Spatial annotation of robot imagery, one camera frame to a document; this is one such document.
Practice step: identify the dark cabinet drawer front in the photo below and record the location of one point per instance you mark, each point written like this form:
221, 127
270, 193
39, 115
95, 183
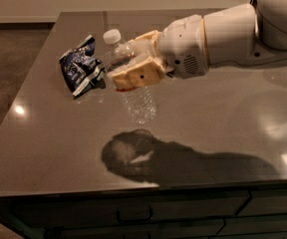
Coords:
102, 212

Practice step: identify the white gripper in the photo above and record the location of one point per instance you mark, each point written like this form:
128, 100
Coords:
182, 45

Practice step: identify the black drawer handle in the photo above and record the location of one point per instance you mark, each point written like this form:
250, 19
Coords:
134, 215

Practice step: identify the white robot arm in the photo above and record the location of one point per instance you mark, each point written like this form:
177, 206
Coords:
249, 35

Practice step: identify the clear plastic water bottle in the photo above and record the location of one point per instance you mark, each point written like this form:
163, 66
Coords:
120, 60

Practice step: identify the dark right drawer front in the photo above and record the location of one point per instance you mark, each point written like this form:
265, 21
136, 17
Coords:
266, 202

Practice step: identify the crumpled blue chip bag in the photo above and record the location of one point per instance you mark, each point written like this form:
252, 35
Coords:
80, 69

